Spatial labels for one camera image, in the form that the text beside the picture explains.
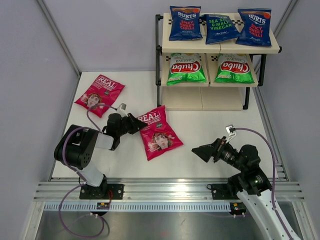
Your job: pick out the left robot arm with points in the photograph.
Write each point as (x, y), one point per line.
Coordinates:
(76, 148)

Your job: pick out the pink real chips bag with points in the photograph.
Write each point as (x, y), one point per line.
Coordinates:
(158, 136)
(103, 92)

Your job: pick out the white slotted cable duct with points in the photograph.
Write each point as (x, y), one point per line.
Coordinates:
(81, 206)

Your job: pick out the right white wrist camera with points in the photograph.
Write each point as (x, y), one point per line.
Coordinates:
(231, 131)

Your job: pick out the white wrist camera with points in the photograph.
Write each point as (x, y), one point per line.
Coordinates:
(231, 131)
(122, 110)

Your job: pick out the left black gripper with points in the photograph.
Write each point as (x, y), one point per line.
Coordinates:
(129, 122)

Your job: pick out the aluminium mounting rail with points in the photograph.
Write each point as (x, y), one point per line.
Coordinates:
(138, 189)

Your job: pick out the blue Burts sea salt bag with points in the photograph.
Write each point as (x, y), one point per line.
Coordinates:
(219, 28)

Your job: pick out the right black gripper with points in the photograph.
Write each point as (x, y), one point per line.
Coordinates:
(217, 149)

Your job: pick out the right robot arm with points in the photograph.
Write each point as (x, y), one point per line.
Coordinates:
(251, 186)

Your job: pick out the green Chuba bag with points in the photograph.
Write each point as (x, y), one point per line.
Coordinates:
(233, 68)
(185, 67)

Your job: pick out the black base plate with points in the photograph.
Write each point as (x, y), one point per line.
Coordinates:
(220, 191)
(104, 192)

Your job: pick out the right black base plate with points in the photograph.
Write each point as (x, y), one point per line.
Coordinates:
(220, 191)

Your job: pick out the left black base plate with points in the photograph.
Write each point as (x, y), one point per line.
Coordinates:
(104, 192)

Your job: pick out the beige three-tier shelf rack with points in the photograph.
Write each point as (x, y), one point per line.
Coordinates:
(210, 95)

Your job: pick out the blue Burts chilli bag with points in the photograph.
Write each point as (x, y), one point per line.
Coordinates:
(185, 24)
(256, 29)

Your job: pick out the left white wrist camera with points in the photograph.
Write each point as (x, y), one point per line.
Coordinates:
(122, 110)

